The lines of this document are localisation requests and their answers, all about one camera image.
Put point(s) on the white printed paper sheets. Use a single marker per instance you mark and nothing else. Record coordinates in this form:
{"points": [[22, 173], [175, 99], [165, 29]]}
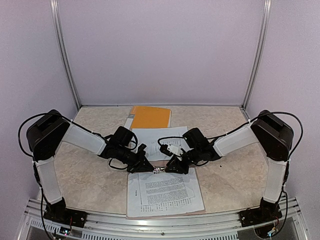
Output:
{"points": [[150, 136]]}

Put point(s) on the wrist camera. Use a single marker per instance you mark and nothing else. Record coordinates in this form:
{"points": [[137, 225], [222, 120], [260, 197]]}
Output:
{"points": [[141, 149], [170, 150]]}

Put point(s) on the front aluminium rail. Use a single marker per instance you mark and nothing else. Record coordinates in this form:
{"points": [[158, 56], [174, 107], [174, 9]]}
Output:
{"points": [[208, 226]]}

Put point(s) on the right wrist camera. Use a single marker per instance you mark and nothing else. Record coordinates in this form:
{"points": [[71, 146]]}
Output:
{"points": [[170, 150]]}

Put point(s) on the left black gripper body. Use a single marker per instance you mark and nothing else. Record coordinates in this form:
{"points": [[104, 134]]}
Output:
{"points": [[131, 161]]}

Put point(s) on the remaining white paper stack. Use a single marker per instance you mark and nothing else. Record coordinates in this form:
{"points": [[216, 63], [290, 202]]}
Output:
{"points": [[165, 193]]}

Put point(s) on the translucent grey plastic sheet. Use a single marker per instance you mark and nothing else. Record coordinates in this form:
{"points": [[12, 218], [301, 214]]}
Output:
{"points": [[195, 172]]}

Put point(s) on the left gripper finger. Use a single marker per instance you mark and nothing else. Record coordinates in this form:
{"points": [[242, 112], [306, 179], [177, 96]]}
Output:
{"points": [[139, 169], [146, 166]]}

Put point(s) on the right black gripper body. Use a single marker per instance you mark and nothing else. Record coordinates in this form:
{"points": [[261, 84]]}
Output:
{"points": [[179, 165]]}

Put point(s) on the orange file folder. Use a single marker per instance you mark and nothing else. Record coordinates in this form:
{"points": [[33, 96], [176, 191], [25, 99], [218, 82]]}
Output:
{"points": [[148, 117]]}

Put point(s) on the aluminium frame post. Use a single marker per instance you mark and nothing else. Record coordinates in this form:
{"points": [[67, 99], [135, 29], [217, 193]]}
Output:
{"points": [[54, 5], [258, 53]]}

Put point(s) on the metal clip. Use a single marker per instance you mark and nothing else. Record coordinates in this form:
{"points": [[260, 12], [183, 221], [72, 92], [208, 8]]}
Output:
{"points": [[159, 170]]}

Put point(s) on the right aluminium frame post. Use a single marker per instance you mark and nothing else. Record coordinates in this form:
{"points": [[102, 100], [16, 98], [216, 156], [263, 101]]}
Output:
{"points": [[258, 53]]}

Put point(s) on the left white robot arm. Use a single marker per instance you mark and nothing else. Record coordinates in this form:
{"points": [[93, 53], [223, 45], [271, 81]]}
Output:
{"points": [[51, 131]]}

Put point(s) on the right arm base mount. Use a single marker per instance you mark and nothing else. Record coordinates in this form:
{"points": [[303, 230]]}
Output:
{"points": [[258, 216]]}

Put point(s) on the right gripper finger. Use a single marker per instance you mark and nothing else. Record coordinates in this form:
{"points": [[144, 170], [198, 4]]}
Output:
{"points": [[173, 162], [176, 170]]}

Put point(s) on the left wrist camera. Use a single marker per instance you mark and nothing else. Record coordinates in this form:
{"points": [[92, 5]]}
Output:
{"points": [[141, 149]]}

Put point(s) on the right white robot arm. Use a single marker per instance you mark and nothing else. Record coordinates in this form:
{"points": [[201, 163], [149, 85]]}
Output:
{"points": [[270, 132]]}

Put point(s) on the left aluminium frame post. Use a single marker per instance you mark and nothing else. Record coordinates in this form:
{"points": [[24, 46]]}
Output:
{"points": [[54, 5]]}

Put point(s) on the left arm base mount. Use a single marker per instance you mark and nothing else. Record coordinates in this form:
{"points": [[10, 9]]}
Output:
{"points": [[66, 216]]}

